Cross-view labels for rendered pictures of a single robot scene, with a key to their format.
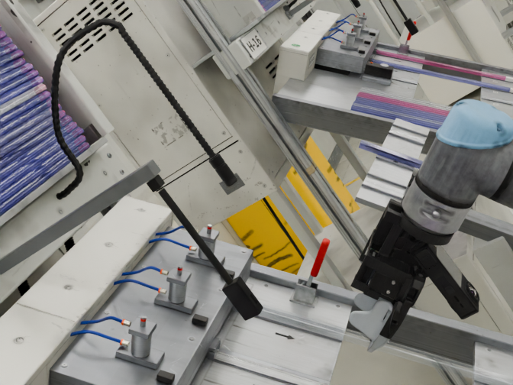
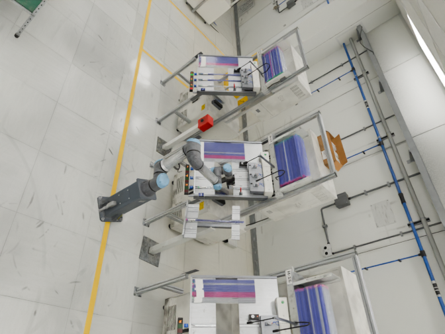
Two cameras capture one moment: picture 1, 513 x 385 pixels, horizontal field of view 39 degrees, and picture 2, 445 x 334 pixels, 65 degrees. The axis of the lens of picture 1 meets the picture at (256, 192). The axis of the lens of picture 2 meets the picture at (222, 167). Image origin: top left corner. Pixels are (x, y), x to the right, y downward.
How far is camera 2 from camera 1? 3.45 m
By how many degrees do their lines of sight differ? 97
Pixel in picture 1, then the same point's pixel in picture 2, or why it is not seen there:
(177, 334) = (251, 171)
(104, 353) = (257, 166)
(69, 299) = (265, 169)
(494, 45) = not seen: outside the picture
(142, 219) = (267, 187)
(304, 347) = (237, 184)
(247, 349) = (244, 181)
